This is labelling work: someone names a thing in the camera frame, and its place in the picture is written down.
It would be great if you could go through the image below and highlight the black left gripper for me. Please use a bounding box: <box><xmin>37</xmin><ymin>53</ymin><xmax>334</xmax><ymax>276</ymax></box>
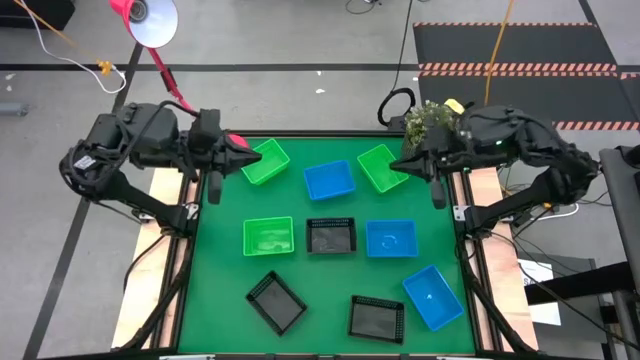
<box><xmin>191</xmin><ymin>132</ymin><xmax>263</xmax><ymax>206</ymax></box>

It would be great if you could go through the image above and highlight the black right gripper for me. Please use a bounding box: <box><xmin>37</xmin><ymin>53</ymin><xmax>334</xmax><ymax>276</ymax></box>
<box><xmin>390</xmin><ymin>148</ymin><xmax>459</xmax><ymax>209</ymax></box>

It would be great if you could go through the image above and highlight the green plastic basket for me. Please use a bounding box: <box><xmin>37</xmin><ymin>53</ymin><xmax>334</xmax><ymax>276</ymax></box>
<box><xmin>242</xmin><ymin>215</ymin><xmax>296</xmax><ymax>258</ymax></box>
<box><xmin>240</xmin><ymin>137</ymin><xmax>292</xmax><ymax>187</ymax></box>
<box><xmin>356</xmin><ymin>143</ymin><xmax>410</xmax><ymax>195</ymax></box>

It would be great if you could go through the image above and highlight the blue plastic basket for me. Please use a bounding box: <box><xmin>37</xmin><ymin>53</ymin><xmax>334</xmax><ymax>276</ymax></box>
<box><xmin>302</xmin><ymin>159</ymin><xmax>357</xmax><ymax>202</ymax></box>
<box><xmin>402</xmin><ymin>264</ymin><xmax>466</xmax><ymax>333</ymax></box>
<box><xmin>365</xmin><ymin>218</ymin><xmax>420</xmax><ymax>259</ymax></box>

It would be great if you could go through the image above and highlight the black plastic basket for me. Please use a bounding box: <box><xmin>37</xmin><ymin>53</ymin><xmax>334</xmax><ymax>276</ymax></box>
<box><xmin>347</xmin><ymin>294</ymin><xmax>406</xmax><ymax>346</ymax></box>
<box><xmin>244</xmin><ymin>270</ymin><xmax>309</xmax><ymax>337</ymax></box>
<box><xmin>305</xmin><ymin>216</ymin><xmax>358</xmax><ymax>256</ymax></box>

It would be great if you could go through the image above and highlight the potted green plant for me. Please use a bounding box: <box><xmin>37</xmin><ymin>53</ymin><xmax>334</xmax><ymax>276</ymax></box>
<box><xmin>402</xmin><ymin>99</ymin><xmax>461</xmax><ymax>156</ymax></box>

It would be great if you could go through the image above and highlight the wooden side board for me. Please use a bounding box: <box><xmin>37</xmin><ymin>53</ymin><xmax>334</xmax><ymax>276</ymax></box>
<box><xmin>110</xmin><ymin>167</ymin><xmax>201</xmax><ymax>350</ymax></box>
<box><xmin>464</xmin><ymin>167</ymin><xmax>540</xmax><ymax>351</ymax></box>

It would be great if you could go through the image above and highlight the green table mat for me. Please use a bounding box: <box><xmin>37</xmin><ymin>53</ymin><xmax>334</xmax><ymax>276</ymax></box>
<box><xmin>177</xmin><ymin>135</ymin><xmax>476</xmax><ymax>355</ymax></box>

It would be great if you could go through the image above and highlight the black hazard-striped floor mat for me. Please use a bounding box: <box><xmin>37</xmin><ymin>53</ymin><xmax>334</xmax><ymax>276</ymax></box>
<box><xmin>413</xmin><ymin>21</ymin><xmax>619</xmax><ymax>72</ymax></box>
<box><xmin>417</xmin><ymin>69</ymin><xmax>640</xmax><ymax>132</ymax></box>

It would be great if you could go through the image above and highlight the red desk lamp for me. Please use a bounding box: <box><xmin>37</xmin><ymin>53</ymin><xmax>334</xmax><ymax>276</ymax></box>
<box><xmin>108</xmin><ymin>0</ymin><xmax>250</xmax><ymax>150</ymax></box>

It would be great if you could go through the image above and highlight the white paper sheet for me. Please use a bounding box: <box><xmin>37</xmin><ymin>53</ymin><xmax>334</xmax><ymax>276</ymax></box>
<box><xmin>517</xmin><ymin>257</ymin><xmax>564</xmax><ymax>327</ymax></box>

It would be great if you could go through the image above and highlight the grey cylinder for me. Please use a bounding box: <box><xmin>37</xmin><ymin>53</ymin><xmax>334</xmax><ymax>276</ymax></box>
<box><xmin>0</xmin><ymin>102</ymin><xmax>30</xmax><ymax>118</ymax></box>

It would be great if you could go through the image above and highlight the black box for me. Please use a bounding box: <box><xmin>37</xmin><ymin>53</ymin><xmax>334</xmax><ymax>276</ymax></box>
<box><xmin>0</xmin><ymin>0</ymin><xmax>76</xmax><ymax>31</ymax></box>

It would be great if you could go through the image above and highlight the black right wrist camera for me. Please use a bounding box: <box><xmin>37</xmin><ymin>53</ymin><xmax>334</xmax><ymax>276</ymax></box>
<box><xmin>430</xmin><ymin>119</ymin><xmax>471</xmax><ymax>156</ymax></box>

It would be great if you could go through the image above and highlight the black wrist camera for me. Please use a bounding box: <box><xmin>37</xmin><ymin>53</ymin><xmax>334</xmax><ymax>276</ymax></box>
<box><xmin>198</xmin><ymin>108</ymin><xmax>222</xmax><ymax>151</ymax></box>
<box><xmin>430</xmin><ymin>119</ymin><xmax>471</xmax><ymax>156</ymax></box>

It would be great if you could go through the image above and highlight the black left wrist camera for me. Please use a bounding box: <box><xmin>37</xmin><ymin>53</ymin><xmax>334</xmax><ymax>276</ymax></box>
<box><xmin>198</xmin><ymin>108</ymin><xmax>222</xmax><ymax>151</ymax></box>

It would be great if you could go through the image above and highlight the black cable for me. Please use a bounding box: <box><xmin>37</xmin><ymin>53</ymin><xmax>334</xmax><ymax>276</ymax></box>
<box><xmin>376</xmin><ymin>0</ymin><xmax>417</xmax><ymax>129</ymax></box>

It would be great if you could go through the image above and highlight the black table frame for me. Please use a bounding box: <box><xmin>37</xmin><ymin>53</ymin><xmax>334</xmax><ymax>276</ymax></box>
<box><xmin>112</xmin><ymin>128</ymin><xmax>539</xmax><ymax>360</ymax></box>

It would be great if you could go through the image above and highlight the yellow cable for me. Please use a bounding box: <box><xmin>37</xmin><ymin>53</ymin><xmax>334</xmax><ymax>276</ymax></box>
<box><xmin>482</xmin><ymin>0</ymin><xmax>516</xmax><ymax>107</ymax></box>

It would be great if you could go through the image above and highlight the orange rope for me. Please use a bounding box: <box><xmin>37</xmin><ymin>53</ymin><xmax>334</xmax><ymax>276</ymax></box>
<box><xmin>12</xmin><ymin>0</ymin><xmax>114</xmax><ymax>76</ymax></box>

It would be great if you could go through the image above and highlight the white cable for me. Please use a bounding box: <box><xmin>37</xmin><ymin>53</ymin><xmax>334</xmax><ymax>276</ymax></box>
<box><xmin>19</xmin><ymin>0</ymin><xmax>128</xmax><ymax>95</ymax></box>

